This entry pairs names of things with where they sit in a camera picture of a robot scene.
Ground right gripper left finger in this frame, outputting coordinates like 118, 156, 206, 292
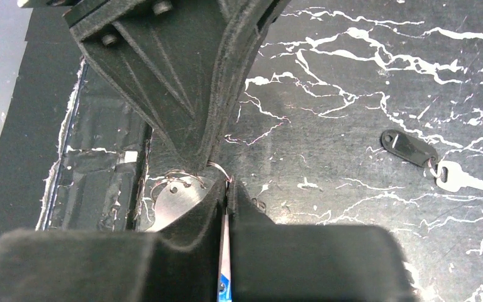
0, 180, 226, 301

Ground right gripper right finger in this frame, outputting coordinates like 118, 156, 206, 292
227, 181, 416, 301

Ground black key tag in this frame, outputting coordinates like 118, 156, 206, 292
380, 129, 439, 167

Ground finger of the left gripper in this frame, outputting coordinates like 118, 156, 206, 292
64, 0, 287, 171

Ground blue tag on plate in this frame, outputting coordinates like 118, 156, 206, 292
218, 274, 232, 302

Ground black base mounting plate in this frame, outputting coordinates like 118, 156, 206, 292
0, 1, 151, 237

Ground silver key with ring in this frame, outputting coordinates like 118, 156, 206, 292
427, 160, 483, 193

